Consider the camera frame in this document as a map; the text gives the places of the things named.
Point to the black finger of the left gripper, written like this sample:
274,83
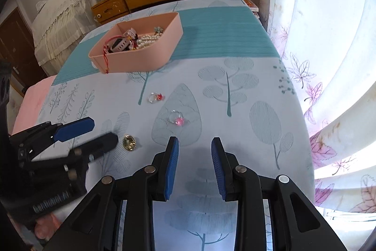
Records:
93,149

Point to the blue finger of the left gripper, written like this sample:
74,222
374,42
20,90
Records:
74,129

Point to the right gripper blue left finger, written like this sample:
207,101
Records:
165,164

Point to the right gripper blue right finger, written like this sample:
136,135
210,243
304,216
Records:
224,163

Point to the silver ring pink stone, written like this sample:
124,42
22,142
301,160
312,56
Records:
175,117

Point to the gold round brooch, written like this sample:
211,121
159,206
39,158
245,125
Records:
129,142

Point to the silver ring red stone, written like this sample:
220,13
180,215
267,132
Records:
155,97

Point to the pink plastic jewelry tray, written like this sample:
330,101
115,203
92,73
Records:
153,50

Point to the white smart watch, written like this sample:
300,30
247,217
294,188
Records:
125,42

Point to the blue flower hair clip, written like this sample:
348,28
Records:
158,30

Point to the person's left hand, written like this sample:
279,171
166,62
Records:
46,226

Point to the pink fleece blanket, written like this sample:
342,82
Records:
31,105

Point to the tree pattern tablecloth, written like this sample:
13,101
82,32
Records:
227,79

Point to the brown wooden door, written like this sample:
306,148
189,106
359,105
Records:
17,47

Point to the white lace covered piano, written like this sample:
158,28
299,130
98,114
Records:
57,30

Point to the magazine on stool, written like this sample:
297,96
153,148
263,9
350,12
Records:
253,7

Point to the floral white curtain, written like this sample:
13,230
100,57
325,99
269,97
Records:
328,47

